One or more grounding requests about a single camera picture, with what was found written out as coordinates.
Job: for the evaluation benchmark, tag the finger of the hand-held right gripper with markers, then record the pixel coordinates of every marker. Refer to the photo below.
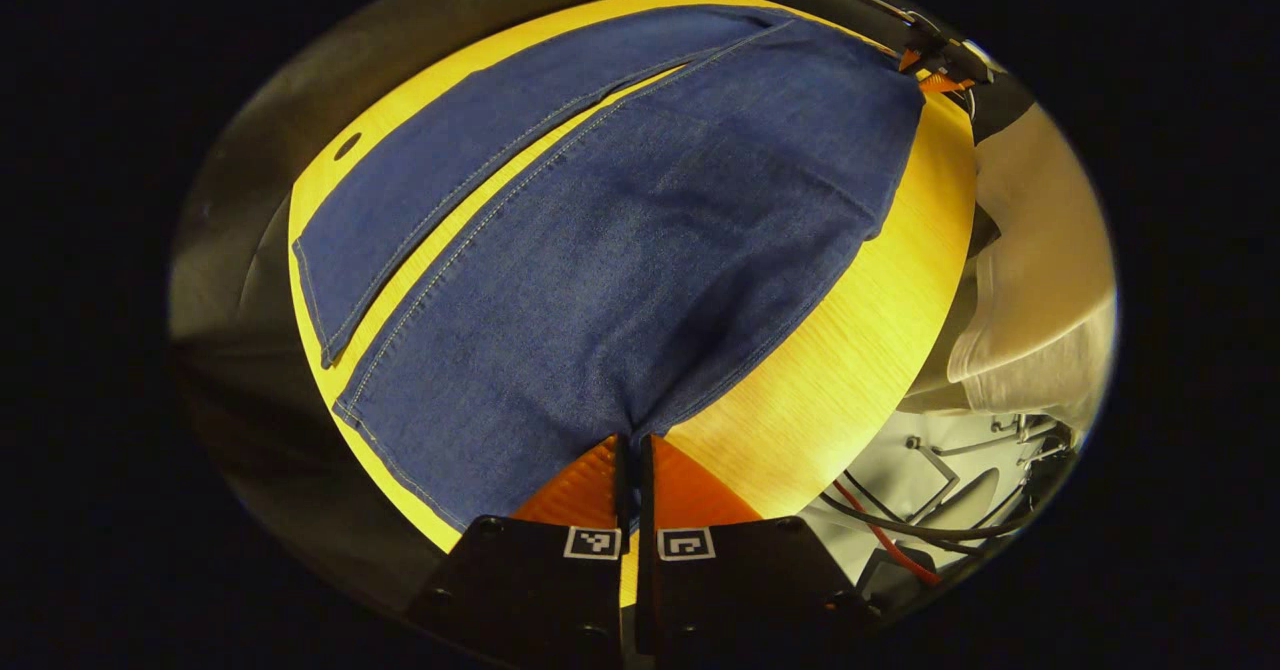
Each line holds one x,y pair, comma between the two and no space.
938,78

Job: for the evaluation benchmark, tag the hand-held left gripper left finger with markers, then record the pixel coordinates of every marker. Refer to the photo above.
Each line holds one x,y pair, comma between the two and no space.
560,590

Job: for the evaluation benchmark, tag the grey metal frame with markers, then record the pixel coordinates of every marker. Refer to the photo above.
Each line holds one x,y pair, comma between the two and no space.
950,470

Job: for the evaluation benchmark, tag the blue jeans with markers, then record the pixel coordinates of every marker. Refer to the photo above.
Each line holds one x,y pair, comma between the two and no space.
650,250

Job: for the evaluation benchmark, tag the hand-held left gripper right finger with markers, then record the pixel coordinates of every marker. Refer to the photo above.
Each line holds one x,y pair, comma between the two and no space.
740,590

